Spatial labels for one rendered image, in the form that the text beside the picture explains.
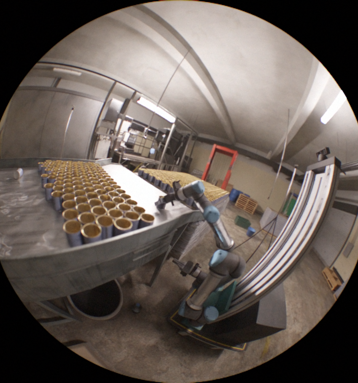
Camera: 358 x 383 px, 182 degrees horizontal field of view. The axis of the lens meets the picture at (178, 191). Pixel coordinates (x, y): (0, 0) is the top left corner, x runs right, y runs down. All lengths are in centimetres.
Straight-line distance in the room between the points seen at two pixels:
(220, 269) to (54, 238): 76
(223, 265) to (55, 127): 325
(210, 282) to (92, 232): 62
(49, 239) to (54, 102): 282
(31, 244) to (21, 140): 285
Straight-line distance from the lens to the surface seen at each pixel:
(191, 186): 61
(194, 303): 79
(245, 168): 1003
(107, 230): 44
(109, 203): 59
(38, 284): 59
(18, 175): 120
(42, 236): 55
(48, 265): 42
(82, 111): 298
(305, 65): 385
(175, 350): 152
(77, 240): 43
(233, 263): 66
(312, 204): 81
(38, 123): 310
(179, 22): 380
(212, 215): 54
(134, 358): 148
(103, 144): 337
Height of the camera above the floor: 144
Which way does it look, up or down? 15 degrees down
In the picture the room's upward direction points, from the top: 20 degrees clockwise
